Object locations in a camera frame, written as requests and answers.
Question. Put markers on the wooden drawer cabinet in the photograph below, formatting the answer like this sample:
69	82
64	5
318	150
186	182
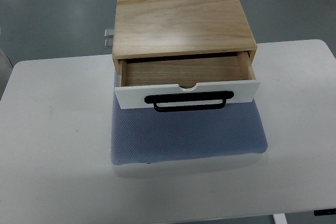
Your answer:
168	28

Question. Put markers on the black table control panel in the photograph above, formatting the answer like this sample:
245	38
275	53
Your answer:
324	212

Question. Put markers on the blue mesh cushion pad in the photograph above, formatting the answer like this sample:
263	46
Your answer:
146	136

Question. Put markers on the white top drawer black handle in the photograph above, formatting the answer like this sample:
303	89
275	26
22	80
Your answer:
186	80

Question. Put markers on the white table leg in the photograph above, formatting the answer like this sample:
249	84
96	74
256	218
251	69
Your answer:
279	219

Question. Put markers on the grey metal clamp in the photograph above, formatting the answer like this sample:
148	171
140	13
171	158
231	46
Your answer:
108	35

